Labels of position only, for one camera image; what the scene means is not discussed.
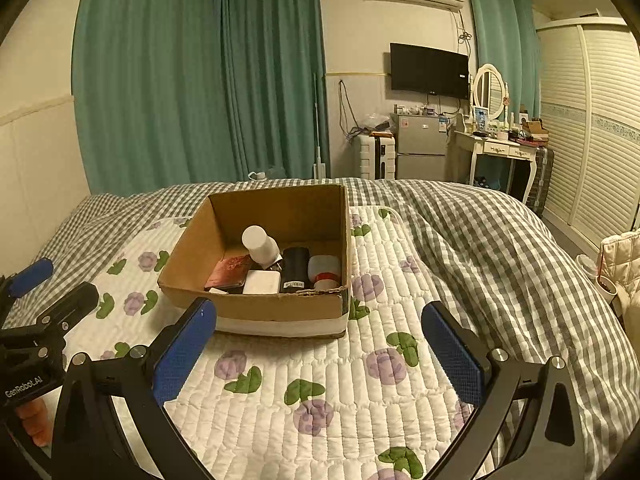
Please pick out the white dressing table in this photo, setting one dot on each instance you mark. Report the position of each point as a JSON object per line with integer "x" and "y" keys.
{"x": 495, "y": 147}

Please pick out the white charger block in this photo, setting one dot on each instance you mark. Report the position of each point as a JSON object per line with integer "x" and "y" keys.
{"x": 262, "y": 282}

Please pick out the white mop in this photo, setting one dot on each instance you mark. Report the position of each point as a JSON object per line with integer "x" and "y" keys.
{"x": 318, "y": 155}

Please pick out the clear plastic bag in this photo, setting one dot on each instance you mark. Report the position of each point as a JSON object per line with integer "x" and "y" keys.
{"x": 377, "y": 121}

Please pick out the narrow green curtain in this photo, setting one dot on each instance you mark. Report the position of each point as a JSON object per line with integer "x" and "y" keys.
{"x": 500, "y": 35}

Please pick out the white case with red band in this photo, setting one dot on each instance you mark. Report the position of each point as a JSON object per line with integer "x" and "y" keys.
{"x": 322, "y": 265}

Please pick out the blue photo frame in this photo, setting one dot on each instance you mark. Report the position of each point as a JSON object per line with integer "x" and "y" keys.
{"x": 481, "y": 119}

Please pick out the white suitcase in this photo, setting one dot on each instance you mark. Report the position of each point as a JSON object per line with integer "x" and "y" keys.
{"x": 372, "y": 157}

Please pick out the floral quilted mat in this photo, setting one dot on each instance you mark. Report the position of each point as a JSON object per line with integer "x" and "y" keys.
{"x": 310, "y": 360}

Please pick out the white louvred wardrobe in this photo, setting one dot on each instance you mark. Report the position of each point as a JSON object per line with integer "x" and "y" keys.
{"x": 595, "y": 125}

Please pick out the red wallet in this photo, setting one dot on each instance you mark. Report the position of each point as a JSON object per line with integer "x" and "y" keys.
{"x": 227, "y": 272}

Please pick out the white paper cup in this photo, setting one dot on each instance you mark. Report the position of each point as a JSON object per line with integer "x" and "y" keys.
{"x": 607, "y": 287}

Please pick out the black wall television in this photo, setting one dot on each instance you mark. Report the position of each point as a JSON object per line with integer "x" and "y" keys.
{"x": 427, "y": 70}

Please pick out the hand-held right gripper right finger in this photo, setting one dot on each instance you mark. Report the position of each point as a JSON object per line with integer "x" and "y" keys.
{"x": 452, "y": 357}

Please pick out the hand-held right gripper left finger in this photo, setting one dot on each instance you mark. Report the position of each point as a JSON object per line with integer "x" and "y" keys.
{"x": 182, "y": 355}

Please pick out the cardboard box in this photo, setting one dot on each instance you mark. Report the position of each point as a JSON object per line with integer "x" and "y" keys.
{"x": 260, "y": 310}

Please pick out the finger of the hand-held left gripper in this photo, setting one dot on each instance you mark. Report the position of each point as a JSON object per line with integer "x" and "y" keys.
{"x": 70, "y": 305}
{"x": 30, "y": 275}

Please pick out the brown suitcase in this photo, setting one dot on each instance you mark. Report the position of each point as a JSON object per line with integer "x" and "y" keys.
{"x": 542, "y": 180}

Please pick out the person's left hand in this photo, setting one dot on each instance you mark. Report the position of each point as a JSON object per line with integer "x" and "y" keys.
{"x": 32, "y": 422}

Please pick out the white quilted jacket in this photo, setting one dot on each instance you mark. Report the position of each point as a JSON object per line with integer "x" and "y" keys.
{"x": 622, "y": 260}

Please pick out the oval white mirror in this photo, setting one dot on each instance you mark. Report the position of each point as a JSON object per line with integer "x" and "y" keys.
{"x": 490, "y": 90}

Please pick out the silver fridge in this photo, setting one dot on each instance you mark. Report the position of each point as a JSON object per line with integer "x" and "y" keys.
{"x": 422, "y": 145}

